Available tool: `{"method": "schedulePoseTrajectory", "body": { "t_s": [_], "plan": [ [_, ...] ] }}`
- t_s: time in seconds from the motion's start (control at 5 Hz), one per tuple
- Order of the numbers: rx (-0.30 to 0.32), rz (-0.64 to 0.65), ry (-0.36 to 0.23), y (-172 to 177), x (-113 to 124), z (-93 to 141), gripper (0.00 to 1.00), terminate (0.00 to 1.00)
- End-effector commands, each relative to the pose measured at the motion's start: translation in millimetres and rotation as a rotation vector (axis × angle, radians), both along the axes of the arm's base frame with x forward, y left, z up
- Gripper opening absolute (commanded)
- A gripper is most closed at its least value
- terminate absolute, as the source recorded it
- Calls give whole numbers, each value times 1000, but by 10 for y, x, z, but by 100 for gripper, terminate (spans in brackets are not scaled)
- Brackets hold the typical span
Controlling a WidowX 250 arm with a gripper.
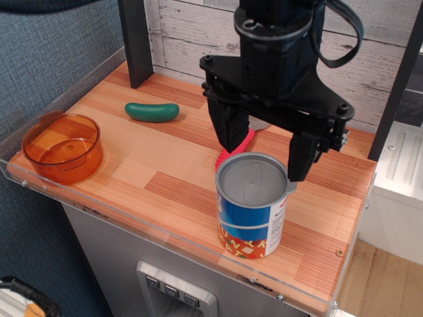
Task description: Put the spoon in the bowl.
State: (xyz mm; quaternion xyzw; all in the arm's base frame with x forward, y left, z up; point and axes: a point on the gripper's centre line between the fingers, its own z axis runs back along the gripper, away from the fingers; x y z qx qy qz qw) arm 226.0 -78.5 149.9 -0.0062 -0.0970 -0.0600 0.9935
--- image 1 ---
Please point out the dark grey left post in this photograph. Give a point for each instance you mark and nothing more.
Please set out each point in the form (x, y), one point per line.
(136, 41)

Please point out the green toy pickle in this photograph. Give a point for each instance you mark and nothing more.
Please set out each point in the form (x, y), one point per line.
(156, 113)

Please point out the dark grey post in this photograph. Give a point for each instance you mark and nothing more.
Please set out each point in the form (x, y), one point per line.
(399, 85)
(136, 41)

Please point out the blue soup can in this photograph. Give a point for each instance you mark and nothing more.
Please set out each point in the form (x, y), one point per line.
(252, 196)

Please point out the silver dispenser button panel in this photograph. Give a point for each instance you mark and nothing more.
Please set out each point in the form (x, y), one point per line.
(168, 295)

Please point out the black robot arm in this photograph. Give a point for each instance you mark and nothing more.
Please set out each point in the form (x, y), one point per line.
(292, 15)

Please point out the orange cloth item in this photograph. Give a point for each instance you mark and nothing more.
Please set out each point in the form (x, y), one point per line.
(33, 310)

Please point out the white toy sink unit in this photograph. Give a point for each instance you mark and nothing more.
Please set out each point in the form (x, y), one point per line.
(392, 218)

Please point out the dark grey right post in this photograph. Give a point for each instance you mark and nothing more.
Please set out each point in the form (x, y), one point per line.
(399, 85)

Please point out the grey toy fridge cabinet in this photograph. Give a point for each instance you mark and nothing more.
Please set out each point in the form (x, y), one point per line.
(113, 252)

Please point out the clear acrylic edge guard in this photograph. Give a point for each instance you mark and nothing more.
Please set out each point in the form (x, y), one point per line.
(159, 178)

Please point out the orange transparent plastic bowl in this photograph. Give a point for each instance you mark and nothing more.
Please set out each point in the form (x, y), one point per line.
(64, 148)

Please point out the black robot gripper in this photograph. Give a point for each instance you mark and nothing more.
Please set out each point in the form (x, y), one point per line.
(275, 79)

